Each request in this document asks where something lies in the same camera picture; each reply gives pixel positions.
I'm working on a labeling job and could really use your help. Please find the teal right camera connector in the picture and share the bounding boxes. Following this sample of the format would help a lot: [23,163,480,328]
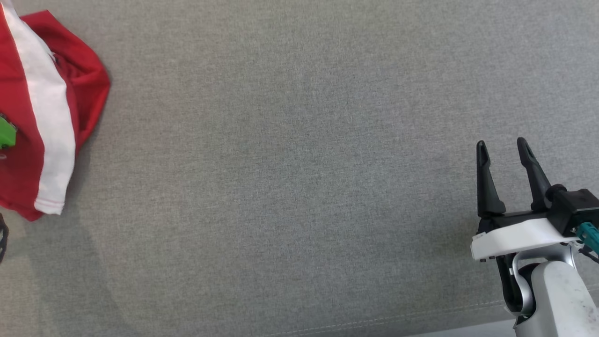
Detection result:
[575,222,599,251]

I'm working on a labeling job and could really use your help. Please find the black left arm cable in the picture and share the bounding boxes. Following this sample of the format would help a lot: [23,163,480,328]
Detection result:
[0,213,9,263]

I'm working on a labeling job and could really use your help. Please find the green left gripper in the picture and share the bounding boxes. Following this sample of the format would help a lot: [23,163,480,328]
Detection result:
[0,116,17,150]

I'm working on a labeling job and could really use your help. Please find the red white-striped shorts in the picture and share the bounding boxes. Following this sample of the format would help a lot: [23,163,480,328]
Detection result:
[0,0,111,222]

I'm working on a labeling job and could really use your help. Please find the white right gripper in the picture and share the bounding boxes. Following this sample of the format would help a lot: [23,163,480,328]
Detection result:
[470,137,581,263]

